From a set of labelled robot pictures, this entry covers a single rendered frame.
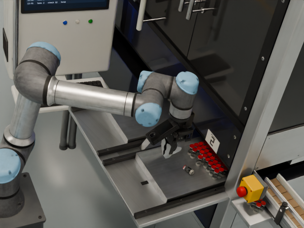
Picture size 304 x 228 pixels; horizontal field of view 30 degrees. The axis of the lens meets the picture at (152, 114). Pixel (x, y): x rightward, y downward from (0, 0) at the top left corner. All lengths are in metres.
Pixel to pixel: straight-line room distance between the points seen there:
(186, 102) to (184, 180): 0.52
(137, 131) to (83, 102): 0.72
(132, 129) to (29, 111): 0.59
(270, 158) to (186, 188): 0.35
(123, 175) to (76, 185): 1.15
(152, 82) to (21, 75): 0.41
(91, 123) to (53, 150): 1.14
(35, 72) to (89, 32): 0.94
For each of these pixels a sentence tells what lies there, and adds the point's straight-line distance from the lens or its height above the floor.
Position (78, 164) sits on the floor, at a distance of 3.49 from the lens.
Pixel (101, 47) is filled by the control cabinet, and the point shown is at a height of 0.96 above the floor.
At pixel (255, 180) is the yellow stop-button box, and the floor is 1.03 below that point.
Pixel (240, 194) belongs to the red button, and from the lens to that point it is 2.14.
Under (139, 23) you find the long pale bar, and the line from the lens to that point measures 2.50.
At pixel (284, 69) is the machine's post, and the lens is 1.89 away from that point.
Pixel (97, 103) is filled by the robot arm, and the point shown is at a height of 1.39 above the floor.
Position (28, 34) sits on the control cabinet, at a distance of 2.63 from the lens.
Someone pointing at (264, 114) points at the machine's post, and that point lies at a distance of 1.99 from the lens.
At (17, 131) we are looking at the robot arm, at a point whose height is 1.08.
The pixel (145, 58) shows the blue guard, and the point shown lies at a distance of 2.64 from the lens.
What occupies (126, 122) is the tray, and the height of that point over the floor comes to 0.88.
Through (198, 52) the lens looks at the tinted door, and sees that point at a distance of 2.26.
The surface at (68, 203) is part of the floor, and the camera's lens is 3.28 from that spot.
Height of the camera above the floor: 2.52
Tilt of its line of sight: 40 degrees down
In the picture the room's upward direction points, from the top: 12 degrees clockwise
